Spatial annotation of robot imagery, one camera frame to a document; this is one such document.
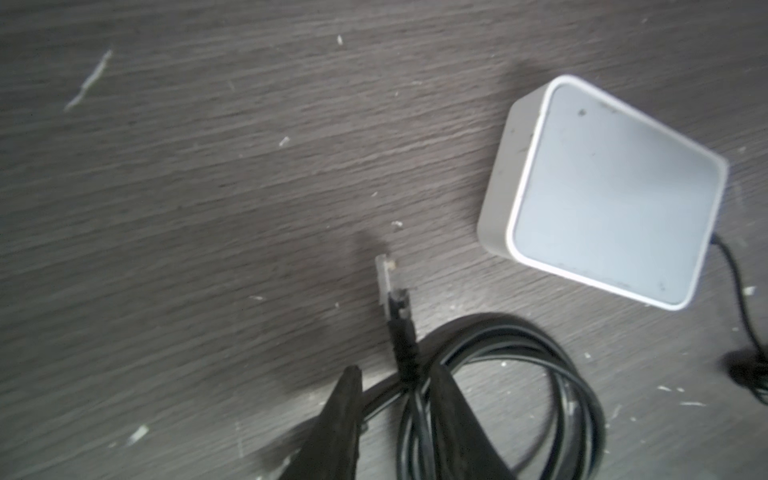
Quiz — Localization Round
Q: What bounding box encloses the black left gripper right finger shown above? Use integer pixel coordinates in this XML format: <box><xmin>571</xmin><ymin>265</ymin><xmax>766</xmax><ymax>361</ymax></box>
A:
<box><xmin>429</xmin><ymin>364</ymin><xmax>515</xmax><ymax>480</ymax></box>

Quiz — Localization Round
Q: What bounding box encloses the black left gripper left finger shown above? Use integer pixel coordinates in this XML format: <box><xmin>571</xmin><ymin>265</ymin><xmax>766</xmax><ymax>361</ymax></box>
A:
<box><xmin>280</xmin><ymin>366</ymin><xmax>364</xmax><ymax>480</ymax></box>

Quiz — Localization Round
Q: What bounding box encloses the small black cable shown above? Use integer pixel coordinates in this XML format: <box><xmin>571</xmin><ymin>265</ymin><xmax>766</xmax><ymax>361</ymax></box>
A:
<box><xmin>353</xmin><ymin>253</ymin><xmax>607</xmax><ymax>480</ymax></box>

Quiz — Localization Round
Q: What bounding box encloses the white network switch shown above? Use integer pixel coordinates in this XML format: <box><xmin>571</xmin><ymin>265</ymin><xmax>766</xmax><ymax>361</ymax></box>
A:
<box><xmin>477</xmin><ymin>75</ymin><xmax>729</xmax><ymax>311</ymax></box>

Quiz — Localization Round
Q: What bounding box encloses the thin black power cable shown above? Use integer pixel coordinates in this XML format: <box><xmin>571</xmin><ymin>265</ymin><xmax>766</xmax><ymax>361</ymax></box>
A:
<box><xmin>710</xmin><ymin>233</ymin><xmax>768</xmax><ymax>406</ymax></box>

